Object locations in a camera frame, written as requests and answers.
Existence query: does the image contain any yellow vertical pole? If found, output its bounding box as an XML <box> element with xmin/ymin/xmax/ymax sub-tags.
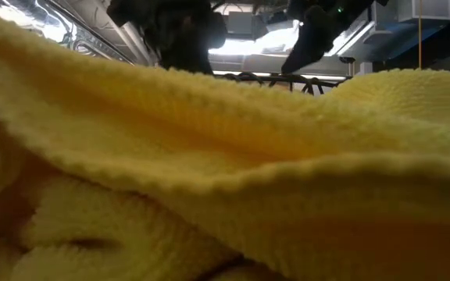
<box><xmin>417</xmin><ymin>0</ymin><xmax>423</xmax><ymax>71</ymax></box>

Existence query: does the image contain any white ceiling box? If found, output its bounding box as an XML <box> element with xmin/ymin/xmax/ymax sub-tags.
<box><xmin>398</xmin><ymin>0</ymin><xmax>450</xmax><ymax>23</ymax></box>

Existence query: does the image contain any shiny foil-wrapped duct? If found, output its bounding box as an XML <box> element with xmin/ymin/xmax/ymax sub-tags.
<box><xmin>0</xmin><ymin>0</ymin><xmax>132</xmax><ymax>63</ymax></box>

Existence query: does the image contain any ceiling light strip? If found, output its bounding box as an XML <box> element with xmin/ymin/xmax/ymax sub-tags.
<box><xmin>212</xmin><ymin>70</ymin><xmax>351</xmax><ymax>81</ymax></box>

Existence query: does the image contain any grey ceiling box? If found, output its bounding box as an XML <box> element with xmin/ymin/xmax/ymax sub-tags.
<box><xmin>228</xmin><ymin>11</ymin><xmax>255</xmax><ymax>36</ymax></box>

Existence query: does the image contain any yellow microfiber towel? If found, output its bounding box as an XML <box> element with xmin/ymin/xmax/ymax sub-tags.
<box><xmin>0</xmin><ymin>11</ymin><xmax>450</xmax><ymax>281</ymax></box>

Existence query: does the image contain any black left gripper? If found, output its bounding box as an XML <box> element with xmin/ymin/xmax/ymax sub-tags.
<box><xmin>106</xmin><ymin>0</ymin><xmax>228</xmax><ymax>75</ymax></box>

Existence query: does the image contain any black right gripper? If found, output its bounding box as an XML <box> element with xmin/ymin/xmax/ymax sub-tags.
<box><xmin>281</xmin><ymin>0</ymin><xmax>378</xmax><ymax>75</ymax></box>

